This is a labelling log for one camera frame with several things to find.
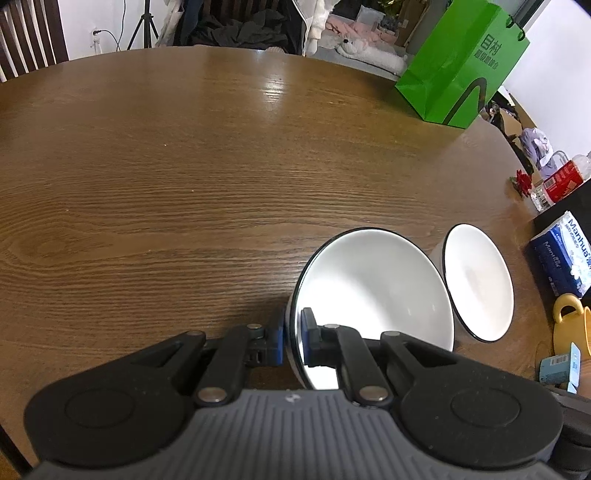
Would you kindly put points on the studio light on stand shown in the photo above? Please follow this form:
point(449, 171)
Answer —
point(145, 26)

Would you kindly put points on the black paper bag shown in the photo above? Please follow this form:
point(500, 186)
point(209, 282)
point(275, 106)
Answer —
point(578, 203)

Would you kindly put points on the small red flower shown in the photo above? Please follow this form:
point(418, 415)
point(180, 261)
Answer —
point(522, 183)

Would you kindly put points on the white plush toy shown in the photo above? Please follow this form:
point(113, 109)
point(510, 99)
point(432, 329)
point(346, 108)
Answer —
point(360, 50)

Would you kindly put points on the chair with clothes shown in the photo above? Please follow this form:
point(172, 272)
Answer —
point(292, 27)

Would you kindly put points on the yellow mug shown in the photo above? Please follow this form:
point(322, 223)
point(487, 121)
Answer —
point(572, 325)

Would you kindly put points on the blue tissue box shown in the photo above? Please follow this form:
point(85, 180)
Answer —
point(563, 251)

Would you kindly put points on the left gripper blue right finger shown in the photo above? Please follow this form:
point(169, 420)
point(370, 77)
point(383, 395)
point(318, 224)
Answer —
point(320, 343)

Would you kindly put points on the green paper bag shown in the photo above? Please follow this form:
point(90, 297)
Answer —
point(463, 62)

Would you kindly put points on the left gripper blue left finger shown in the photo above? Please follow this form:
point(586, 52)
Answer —
point(265, 344)

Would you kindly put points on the red label bottle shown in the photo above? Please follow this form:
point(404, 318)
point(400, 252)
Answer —
point(560, 184)

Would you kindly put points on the white bowl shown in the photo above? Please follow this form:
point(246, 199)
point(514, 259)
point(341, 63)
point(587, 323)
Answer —
point(372, 280)
point(478, 282)

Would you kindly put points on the dark wooden chair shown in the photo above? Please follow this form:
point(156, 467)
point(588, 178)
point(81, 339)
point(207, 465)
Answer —
point(32, 37)

